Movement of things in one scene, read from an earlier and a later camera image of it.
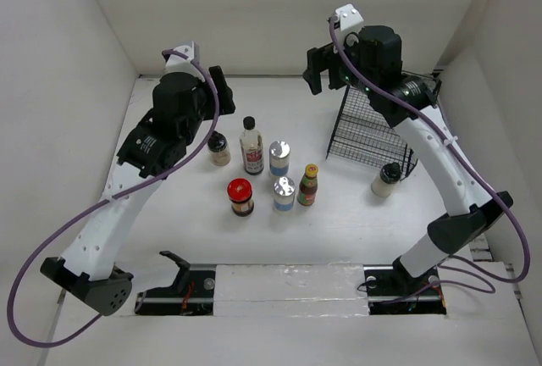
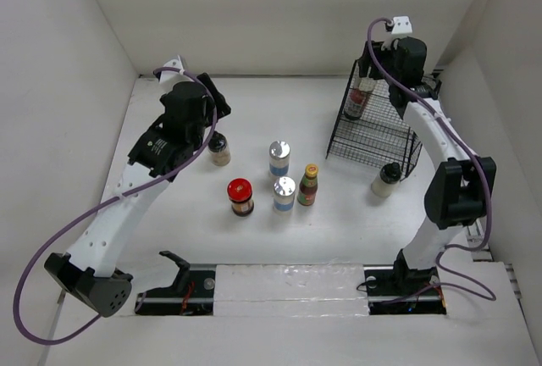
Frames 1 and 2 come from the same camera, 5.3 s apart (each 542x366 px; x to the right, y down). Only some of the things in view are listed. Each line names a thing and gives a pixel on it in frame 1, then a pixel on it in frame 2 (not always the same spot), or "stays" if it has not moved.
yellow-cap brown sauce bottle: [308, 185] stays
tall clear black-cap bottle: [251, 146] to [356, 97]
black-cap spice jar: [384, 183] stays
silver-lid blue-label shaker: [279, 152] stays
